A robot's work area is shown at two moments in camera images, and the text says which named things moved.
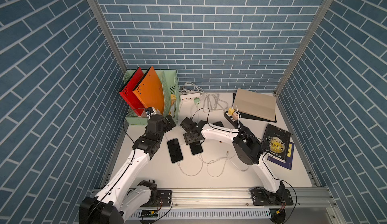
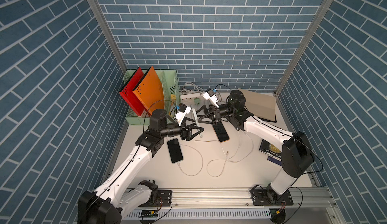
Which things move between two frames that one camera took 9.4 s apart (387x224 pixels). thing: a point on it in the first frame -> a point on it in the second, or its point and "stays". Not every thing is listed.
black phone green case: x=175 y=150 stays
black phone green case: x=196 y=147 -> x=197 y=122
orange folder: x=149 y=91 stays
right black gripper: x=186 y=138 -> x=216 y=114
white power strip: x=190 y=97 stays
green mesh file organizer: x=169 y=79 stays
